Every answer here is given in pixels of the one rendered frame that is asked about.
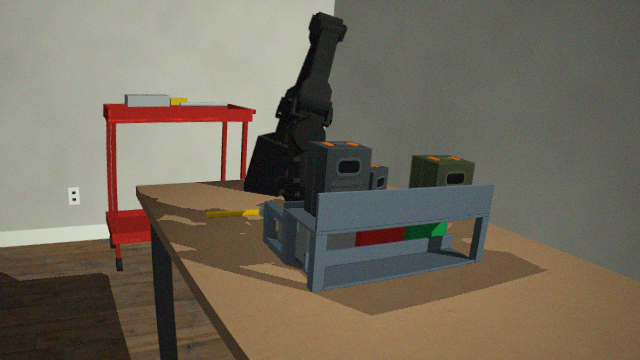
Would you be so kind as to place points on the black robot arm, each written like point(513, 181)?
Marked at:
point(314, 95)

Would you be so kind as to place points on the yellow bar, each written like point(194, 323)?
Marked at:
point(232, 213)

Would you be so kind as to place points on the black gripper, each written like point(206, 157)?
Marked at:
point(294, 183)

